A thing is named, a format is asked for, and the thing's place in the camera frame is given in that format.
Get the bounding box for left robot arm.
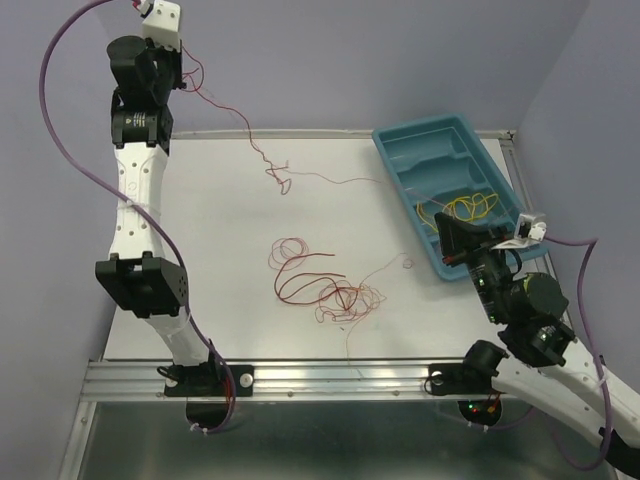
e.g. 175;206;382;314
95;36;223;394

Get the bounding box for teal plastic tray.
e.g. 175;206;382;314
372;114;524;282

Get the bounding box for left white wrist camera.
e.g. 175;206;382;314
133;0;182;52

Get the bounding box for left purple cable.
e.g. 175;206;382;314
38;0;236;436

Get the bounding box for thin red wire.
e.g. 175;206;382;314
180;43;454;211

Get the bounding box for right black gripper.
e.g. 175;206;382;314
431;211;510;322

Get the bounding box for purple cable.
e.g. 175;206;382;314
467;234;616;472
38;0;236;436

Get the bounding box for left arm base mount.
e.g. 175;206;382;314
156;362;255;398

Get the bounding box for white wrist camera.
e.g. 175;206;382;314
133;0;182;52
492;212;547;250

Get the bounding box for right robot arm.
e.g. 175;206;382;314
423;213;639;478

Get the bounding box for aluminium rail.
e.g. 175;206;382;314
79;355;614;401

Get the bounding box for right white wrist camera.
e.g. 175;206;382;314
492;212;547;250

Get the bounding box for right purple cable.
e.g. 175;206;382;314
467;234;616;472

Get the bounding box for thick red wire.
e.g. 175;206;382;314
273;251;349;304

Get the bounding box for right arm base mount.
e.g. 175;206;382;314
422;340;521;397

